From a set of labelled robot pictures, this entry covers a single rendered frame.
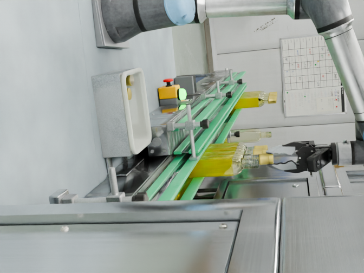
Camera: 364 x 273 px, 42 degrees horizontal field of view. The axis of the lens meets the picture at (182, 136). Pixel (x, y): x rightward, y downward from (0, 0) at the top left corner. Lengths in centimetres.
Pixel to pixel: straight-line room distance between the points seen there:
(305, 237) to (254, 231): 5
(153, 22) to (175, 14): 7
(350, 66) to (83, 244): 97
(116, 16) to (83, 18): 11
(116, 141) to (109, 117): 7
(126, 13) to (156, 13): 8
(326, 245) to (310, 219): 6
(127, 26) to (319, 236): 100
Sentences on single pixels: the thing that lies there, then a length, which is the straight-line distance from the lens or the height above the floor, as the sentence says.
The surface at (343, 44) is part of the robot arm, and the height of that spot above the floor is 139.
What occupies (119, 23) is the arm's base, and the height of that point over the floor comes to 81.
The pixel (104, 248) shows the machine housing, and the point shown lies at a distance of 50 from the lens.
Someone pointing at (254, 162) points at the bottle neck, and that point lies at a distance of 147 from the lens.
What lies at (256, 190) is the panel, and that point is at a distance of 165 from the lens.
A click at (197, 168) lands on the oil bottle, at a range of 149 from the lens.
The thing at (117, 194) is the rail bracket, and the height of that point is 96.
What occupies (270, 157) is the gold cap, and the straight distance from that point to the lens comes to 152.
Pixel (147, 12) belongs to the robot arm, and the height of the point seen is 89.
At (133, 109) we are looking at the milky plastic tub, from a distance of 141.
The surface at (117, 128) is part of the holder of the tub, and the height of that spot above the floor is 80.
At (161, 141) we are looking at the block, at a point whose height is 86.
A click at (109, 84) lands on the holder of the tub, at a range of 126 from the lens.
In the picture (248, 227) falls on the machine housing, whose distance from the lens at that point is 48.
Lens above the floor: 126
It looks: 14 degrees down
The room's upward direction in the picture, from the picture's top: 86 degrees clockwise
